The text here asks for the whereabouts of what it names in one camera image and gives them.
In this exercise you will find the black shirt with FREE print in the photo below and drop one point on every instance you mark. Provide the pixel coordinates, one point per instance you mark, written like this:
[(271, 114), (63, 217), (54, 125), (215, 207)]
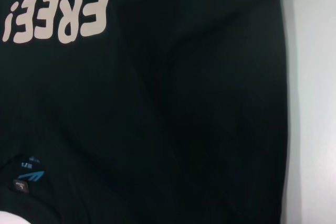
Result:
[(157, 103)]

